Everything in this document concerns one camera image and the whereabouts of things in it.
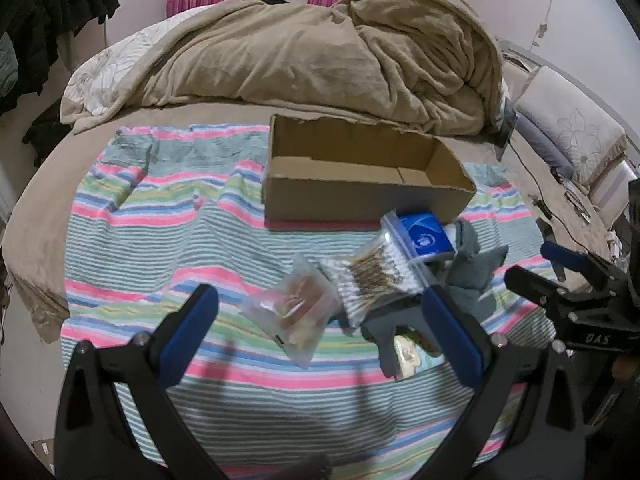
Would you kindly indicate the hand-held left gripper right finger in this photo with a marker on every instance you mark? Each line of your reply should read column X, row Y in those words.
column 450, row 332

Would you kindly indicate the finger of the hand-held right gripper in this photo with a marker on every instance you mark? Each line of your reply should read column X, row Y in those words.
column 537, row 290
column 565, row 255

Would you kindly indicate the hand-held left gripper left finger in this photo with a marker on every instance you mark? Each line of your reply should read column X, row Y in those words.
column 187, row 332

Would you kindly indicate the yellow printed tissue pack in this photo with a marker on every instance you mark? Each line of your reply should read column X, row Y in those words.
column 407, row 357

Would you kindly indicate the bag of cotton swabs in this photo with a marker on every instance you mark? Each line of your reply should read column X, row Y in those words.
column 372, row 270

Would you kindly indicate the blue tissue pack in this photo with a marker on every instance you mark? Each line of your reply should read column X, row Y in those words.
column 425, row 235

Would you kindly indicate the clear snack packet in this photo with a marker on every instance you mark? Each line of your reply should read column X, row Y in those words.
column 295, row 305

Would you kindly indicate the cardboard box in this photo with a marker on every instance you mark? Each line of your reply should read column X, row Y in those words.
column 350, row 190

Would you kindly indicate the striped colourful cloth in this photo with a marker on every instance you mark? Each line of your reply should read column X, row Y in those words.
column 175, row 240

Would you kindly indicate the grey-blue pillow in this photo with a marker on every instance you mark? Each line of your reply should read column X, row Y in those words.
column 542, row 145

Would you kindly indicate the white floral pillow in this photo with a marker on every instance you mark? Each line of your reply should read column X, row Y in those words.
column 575, row 120

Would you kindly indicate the black tablet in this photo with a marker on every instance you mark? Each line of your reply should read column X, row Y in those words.
column 509, row 127

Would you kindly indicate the beige round bed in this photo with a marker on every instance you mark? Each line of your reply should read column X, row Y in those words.
column 55, row 200

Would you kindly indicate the cardboard scrap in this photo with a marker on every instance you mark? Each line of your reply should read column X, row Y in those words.
column 42, row 455

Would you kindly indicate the black bag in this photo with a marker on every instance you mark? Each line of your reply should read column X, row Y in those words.
column 47, row 132

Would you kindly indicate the beige blanket with floral side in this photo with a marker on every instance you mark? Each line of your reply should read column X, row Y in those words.
column 310, row 55

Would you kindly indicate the hanging dark clothes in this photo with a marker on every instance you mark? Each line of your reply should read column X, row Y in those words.
column 45, row 15

